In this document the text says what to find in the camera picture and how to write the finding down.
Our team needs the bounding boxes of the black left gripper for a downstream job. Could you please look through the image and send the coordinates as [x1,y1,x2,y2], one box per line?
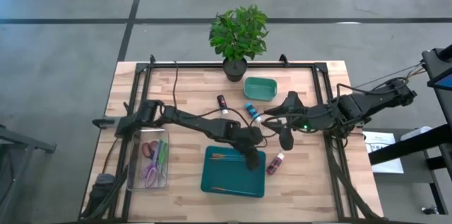
[225,124,265,172]

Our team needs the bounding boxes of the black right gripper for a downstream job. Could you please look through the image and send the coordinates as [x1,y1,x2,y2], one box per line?
[261,91,331,151]

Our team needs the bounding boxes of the large teal plastic tray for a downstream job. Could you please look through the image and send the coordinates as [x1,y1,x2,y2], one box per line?
[200,145,266,199]

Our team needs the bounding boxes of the green handled scissors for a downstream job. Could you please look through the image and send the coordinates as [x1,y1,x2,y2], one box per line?
[155,138,170,182]

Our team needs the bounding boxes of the red handled scissors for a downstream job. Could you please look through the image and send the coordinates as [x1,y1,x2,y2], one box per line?
[141,140,160,161]

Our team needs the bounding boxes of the purple handled scissors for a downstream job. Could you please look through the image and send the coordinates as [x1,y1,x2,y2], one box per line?
[140,146,162,189]

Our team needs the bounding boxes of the small green plastic tray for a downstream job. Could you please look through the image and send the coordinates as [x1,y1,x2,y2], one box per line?
[243,76,278,102]

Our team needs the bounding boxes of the green potted plant black pot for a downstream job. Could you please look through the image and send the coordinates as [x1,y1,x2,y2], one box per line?
[208,4,270,83]

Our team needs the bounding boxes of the white paper sheet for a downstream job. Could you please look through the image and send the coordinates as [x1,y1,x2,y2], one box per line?
[362,131,405,175]

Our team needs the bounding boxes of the clear plastic tray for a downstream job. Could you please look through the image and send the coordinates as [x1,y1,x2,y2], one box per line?
[126,128,171,192]

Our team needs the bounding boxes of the white box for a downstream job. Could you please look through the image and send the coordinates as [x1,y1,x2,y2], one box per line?
[400,126,434,142]

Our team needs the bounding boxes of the black equipment cart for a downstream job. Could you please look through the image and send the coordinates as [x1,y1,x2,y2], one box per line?
[367,43,452,218]

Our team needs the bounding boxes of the blue screen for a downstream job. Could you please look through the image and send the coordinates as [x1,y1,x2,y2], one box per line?
[428,73,452,91]

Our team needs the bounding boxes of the grey metal stand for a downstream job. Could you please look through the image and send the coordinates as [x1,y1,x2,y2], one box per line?
[0,121,57,224]

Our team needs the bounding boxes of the black metal table frame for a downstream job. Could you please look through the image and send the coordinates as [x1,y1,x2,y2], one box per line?
[80,61,386,223]

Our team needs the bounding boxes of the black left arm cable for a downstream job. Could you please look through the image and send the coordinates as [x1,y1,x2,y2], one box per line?
[172,60,269,147]

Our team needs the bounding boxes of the thin grey cable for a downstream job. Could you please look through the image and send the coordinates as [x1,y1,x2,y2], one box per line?
[354,64,424,89]

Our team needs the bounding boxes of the thin brown cable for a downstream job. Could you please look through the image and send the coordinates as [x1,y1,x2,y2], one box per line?
[102,135,120,175]

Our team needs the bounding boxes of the black sleeved cable bundle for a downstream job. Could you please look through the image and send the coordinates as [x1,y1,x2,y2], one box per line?
[80,162,131,222]

